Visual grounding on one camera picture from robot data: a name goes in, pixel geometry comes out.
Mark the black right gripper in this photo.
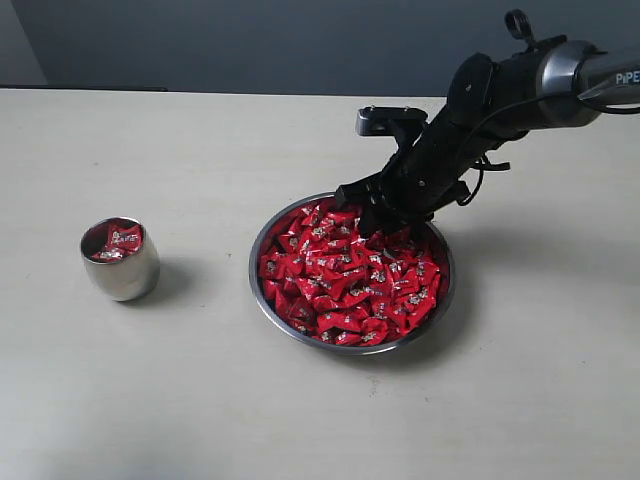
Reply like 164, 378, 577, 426
335, 100, 500, 238

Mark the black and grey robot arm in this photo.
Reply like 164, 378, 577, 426
334, 36, 639, 237

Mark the pile of red wrapped candies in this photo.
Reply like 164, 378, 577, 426
258, 200, 442, 347

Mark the steel bowl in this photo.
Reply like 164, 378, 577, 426
248, 190, 458, 357

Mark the stainless steel cup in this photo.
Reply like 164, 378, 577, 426
80, 217, 160, 302

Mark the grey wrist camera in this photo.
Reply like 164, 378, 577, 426
355, 105, 428, 150

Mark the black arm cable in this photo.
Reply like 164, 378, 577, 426
454, 8, 640, 207

